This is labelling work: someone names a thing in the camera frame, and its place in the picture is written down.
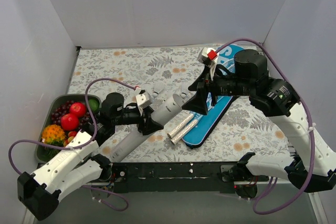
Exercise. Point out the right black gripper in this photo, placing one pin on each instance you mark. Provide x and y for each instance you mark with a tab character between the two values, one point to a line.
207	91

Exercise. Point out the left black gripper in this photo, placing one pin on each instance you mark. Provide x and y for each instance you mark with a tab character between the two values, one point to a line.
143	120

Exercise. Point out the white shuttlecock tube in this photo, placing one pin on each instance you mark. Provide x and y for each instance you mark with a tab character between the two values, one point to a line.
170	108

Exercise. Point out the white shuttlecock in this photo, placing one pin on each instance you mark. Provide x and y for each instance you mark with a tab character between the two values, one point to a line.
158	88
184	92

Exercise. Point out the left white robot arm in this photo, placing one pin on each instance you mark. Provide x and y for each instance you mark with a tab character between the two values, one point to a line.
42	190

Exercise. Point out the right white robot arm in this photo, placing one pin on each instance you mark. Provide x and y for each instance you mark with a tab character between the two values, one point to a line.
312	168

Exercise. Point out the blue badminton racket lower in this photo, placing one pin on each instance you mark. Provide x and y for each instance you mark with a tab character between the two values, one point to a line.
184	131

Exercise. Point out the blue badminton racket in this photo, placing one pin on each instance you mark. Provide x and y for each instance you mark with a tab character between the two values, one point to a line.
184	131
181	125

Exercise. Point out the blue badminton racket upper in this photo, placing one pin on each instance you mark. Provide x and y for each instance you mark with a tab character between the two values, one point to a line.
181	125

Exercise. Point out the blue racket bag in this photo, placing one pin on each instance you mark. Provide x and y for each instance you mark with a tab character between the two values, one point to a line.
206	124

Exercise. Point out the green lime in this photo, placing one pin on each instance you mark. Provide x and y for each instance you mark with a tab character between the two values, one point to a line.
93	105

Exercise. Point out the floral tablecloth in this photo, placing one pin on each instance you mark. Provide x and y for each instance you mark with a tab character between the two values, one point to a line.
242	129

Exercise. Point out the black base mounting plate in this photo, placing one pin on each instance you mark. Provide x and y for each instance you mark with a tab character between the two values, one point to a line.
180	176

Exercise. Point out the red apple upper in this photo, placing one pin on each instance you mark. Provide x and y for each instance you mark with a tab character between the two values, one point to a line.
78	109

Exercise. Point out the red apple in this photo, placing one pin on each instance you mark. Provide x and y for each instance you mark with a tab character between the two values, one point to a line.
69	122
78	109

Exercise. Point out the small red-yellow fruit bunch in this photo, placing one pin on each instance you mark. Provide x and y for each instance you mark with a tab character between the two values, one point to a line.
70	137

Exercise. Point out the red apple lower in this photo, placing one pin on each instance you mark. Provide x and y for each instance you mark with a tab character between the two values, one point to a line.
69	122

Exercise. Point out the grey fruit tray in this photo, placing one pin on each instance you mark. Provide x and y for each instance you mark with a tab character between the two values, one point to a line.
42	154

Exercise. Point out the dark grape bunch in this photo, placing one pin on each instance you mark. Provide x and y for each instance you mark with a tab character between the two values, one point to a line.
62	110

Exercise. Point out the orange flower decoration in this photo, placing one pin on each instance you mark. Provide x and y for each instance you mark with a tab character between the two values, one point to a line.
53	135

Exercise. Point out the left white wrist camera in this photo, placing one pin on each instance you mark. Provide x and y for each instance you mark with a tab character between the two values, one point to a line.
143	98

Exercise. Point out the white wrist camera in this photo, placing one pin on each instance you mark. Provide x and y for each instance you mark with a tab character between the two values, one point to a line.
208	57
143	98

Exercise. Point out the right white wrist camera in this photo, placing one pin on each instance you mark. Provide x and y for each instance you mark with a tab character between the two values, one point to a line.
208	57

